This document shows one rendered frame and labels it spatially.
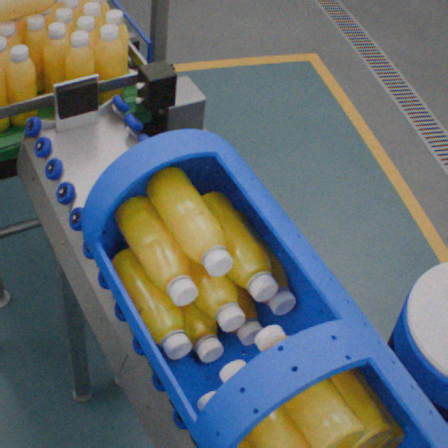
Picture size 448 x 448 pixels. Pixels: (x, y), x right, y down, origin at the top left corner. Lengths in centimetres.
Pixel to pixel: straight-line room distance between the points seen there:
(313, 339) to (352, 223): 198
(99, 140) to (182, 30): 227
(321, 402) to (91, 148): 87
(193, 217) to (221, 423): 33
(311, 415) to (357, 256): 186
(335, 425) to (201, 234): 35
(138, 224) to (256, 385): 37
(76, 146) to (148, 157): 52
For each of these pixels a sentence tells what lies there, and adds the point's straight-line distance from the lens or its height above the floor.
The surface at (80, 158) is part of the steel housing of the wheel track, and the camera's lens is 158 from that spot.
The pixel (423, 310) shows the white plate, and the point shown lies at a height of 104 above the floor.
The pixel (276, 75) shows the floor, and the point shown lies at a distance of 356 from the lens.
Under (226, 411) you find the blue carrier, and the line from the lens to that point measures 90.
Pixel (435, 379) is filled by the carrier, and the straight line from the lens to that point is 119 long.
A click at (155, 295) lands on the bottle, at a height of 107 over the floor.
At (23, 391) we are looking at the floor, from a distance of 232.
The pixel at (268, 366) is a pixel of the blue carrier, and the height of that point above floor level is 122.
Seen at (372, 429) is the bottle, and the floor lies 114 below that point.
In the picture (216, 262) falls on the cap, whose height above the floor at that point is 116.
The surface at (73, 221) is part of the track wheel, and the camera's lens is 139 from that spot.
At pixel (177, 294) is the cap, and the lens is 108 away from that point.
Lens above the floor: 194
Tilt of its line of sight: 45 degrees down
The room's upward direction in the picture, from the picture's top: 7 degrees clockwise
